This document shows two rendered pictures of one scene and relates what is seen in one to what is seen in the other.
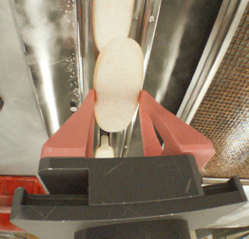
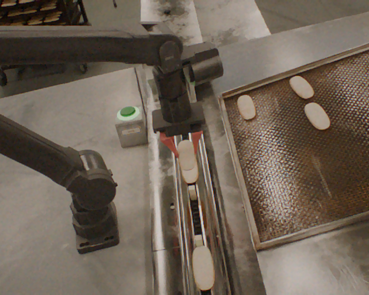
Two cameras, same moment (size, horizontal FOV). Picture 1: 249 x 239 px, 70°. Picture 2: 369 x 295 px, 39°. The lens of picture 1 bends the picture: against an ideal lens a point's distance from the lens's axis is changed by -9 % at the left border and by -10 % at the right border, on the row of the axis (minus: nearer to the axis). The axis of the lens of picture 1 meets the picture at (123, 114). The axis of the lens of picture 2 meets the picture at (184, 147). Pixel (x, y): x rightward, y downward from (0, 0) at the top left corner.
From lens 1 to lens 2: 1.10 m
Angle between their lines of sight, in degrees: 102
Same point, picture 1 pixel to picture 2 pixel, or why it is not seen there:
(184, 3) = (227, 171)
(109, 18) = not seen: hidden behind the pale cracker
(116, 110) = (186, 154)
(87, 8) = (178, 170)
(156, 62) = (225, 197)
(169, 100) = not seen: hidden behind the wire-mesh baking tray
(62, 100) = (165, 203)
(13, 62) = (137, 213)
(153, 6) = (204, 159)
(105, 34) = (187, 172)
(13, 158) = not seen: outside the picture
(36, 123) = (139, 259)
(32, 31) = (154, 175)
